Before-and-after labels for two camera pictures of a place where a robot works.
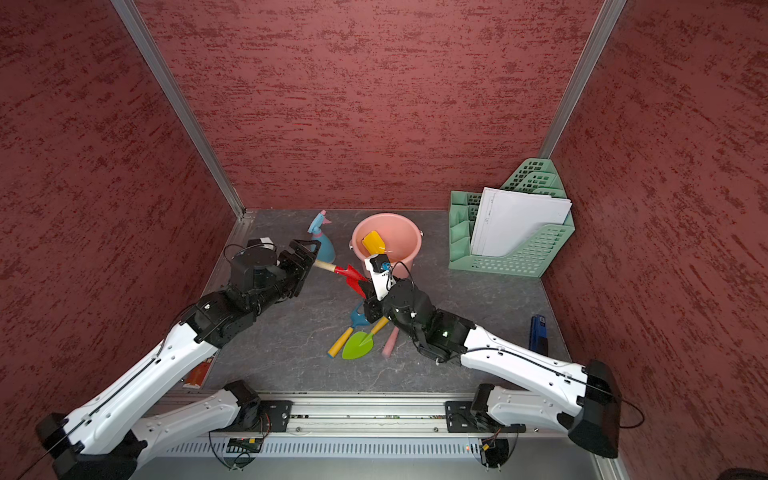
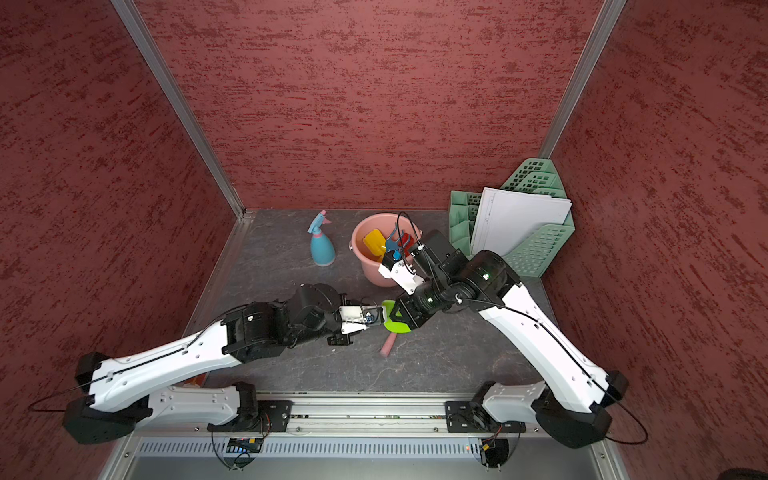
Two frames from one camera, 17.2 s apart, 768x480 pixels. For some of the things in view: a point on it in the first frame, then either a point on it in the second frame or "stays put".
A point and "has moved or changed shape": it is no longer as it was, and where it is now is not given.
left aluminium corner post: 186,110 stays put
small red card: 196,377 stays put
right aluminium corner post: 604,26 stays put
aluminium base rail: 373,436 stays put
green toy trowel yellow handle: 361,342 has moved or changed shape
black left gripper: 301,268 -> 338,337
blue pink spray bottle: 326,251 stays put
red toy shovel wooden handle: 353,278 -> 406,242
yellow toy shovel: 374,243 stays put
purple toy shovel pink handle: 390,344 stays put
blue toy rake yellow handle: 357,318 has moved or changed shape
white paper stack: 501,215 stays put
